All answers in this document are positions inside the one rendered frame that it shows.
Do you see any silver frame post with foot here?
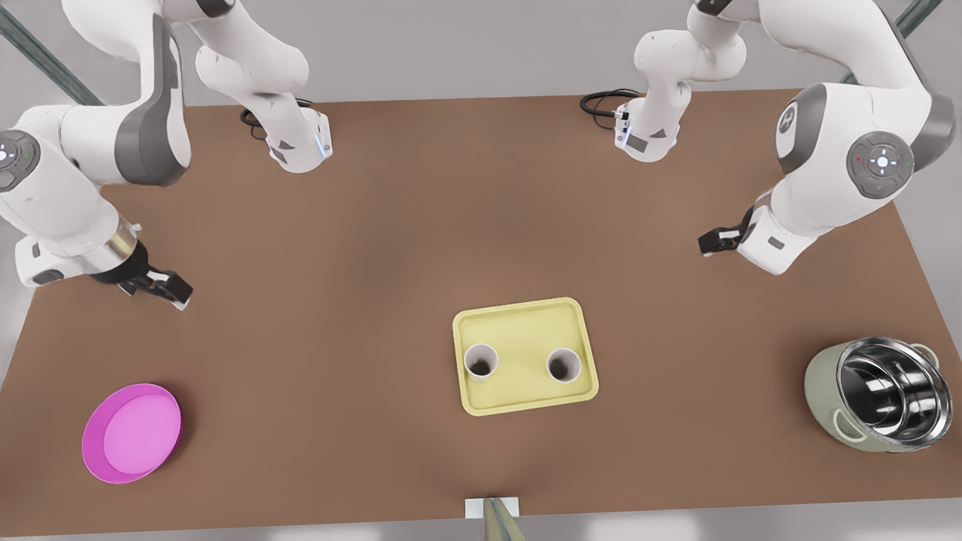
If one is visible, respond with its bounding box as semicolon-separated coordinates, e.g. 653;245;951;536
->
465;496;527;541

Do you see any white IKEA cup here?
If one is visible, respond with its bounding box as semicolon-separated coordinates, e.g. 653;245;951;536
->
546;347;582;383
464;343;500;383

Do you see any green pot with steel inside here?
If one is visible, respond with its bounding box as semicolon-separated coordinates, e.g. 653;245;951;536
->
804;337;942;454

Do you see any pale yellow tray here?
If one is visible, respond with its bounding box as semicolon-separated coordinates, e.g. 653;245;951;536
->
452;298;600;417

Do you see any black cable loop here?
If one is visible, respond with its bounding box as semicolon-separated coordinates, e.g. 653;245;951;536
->
240;98;313;141
580;89;644;133

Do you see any pink round bowl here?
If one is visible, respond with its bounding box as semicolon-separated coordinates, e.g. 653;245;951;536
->
81;383;183;484

